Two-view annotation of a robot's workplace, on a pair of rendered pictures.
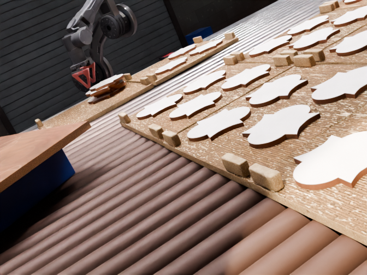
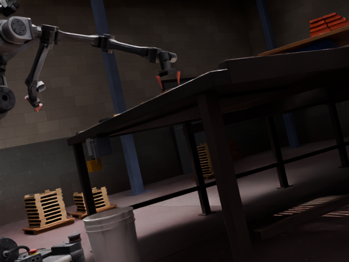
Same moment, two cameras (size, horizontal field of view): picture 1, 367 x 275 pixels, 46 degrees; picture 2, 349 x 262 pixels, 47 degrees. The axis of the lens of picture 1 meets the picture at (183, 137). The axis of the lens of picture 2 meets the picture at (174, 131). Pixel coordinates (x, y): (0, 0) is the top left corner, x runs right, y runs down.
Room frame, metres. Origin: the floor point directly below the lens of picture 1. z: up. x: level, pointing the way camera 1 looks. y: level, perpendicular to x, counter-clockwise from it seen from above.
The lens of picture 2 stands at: (2.24, 2.47, 0.68)
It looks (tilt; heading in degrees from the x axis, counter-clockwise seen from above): 2 degrees up; 258
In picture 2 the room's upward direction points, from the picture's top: 13 degrees counter-clockwise
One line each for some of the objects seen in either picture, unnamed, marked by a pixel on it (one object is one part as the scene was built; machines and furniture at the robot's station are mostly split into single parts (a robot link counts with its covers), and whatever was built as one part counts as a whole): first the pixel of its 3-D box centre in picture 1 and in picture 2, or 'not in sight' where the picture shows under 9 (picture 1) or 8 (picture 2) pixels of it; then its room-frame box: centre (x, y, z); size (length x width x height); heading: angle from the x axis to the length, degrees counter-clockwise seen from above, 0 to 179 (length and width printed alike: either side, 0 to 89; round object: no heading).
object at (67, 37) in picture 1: (72, 42); (164, 56); (1.73, 0.24, 1.18); 0.07 x 0.06 x 0.07; 44
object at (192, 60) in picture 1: (178, 61); not in sight; (1.82, -0.12, 0.93); 0.41 x 0.35 x 0.02; 112
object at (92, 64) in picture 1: (88, 72); (162, 80); (1.77, 0.24, 1.05); 0.07 x 0.07 x 0.09; 82
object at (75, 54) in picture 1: (78, 57); (165, 67); (1.73, 0.25, 1.12); 0.10 x 0.07 x 0.07; 172
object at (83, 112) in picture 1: (93, 107); not in sight; (1.67, 0.28, 0.93); 0.41 x 0.35 x 0.02; 111
